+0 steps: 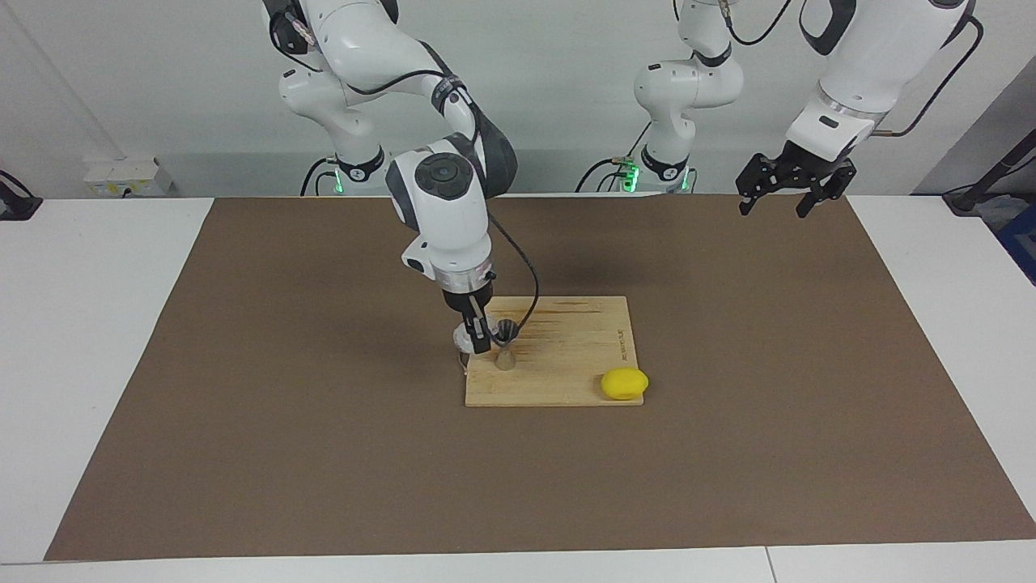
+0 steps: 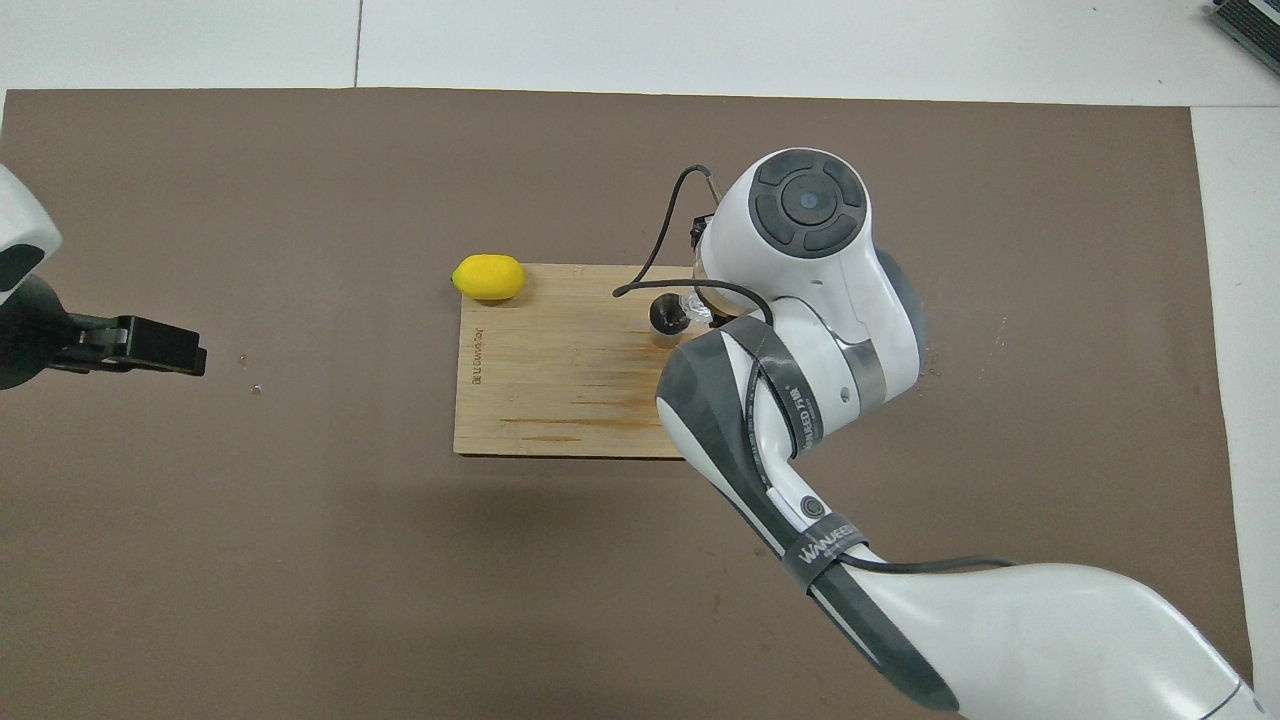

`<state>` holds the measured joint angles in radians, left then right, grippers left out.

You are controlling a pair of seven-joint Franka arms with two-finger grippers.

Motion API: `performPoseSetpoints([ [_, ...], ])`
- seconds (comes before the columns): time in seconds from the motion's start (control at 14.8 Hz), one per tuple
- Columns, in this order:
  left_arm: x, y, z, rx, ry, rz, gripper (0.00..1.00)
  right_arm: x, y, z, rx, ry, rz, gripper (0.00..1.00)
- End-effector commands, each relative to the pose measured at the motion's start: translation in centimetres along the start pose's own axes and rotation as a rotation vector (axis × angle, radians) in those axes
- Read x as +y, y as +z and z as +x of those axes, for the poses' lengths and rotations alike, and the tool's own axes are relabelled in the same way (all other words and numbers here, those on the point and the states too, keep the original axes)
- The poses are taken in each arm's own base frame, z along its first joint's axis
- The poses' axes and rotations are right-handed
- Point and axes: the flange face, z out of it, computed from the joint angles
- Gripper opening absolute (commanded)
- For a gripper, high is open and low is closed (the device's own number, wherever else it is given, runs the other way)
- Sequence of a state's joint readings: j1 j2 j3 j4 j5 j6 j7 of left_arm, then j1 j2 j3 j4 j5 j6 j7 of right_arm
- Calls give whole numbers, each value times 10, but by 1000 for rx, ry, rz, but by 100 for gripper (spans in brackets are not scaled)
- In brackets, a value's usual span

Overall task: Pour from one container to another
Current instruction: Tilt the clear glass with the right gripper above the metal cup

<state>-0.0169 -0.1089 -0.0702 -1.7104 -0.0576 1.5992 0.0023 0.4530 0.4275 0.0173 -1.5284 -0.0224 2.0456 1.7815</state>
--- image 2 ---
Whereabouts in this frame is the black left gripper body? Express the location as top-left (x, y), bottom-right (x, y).
top-left (0, 275), bottom-right (121, 391)

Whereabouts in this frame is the yellow lemon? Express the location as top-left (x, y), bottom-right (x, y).
top-left (451, 254), bottom-right (526, 303)

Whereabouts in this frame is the wooden cutting board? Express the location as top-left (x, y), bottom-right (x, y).
top-left (453, 263), bottom-right (726, 461)

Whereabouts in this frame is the brown table mat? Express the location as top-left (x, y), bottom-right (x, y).
top-left (0, 88), bottom-right (1259, 720)

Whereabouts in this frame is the steel double jigger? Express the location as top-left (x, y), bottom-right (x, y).
top-left (650, 293), bottom-right (691, 348)

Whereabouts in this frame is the grey ribbed device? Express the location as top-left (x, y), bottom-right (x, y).
top-left (1203, 0), bottom-right (1280, 76)

